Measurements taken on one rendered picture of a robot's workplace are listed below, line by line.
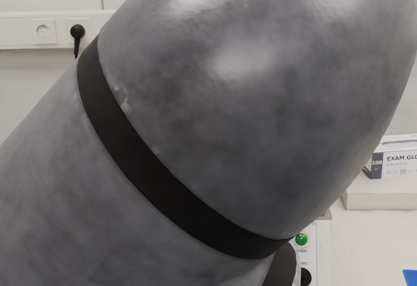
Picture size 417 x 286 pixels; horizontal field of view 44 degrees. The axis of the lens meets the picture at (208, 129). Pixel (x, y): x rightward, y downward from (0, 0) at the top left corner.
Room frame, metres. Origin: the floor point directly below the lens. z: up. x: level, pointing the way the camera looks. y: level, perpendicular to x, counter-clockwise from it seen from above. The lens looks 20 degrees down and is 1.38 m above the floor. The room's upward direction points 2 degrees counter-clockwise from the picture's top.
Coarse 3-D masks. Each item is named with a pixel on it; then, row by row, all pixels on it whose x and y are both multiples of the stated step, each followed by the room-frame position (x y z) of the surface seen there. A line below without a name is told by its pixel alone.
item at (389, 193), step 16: (416, 176) 1.19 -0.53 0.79; (352, 192) 1.11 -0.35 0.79; (368, 192) 1.11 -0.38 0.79; (384, 192) 1.11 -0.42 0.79; (400, 192) 1.11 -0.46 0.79; (416, 192) 1.10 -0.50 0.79; (352, 208) 1.11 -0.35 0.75; (368, 208) 1.11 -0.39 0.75; (384, 208) 1.10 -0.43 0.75; (400, 208) 1.10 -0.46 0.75; (416, 208) 1.10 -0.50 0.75
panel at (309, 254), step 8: (312, 224) 0.77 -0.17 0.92; (304, 232) 0.76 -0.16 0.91; (312, 232) 0.77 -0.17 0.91; (312, 240) 0.76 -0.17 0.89; (296, 248) 0.76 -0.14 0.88; (304, 248) 0.76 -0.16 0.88; (312, 248) 0.75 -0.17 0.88; (304, 256) 0.75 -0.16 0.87; (312, 256) 0.75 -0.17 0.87; (304, 264) 0.74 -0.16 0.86; (312, 264) 0.74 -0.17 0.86; (312, 272) 0.74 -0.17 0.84; (312, 280) 0.73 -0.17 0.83
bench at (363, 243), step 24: (336, 216) 1.08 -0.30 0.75; (360, 216) 1.08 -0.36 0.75; (384, 216) 1.07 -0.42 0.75; (408, 216) 1.07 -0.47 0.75; (336, 240) 0.98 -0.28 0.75; (360, 240) 0.97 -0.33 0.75; (384, 240) 0.97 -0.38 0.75; (408, 240) 0.97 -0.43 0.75; (336, 264) 0.89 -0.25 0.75; (360, 264) 0.89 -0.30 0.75; (384, 264) 0.88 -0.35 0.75; (408, 264) 0.88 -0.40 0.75
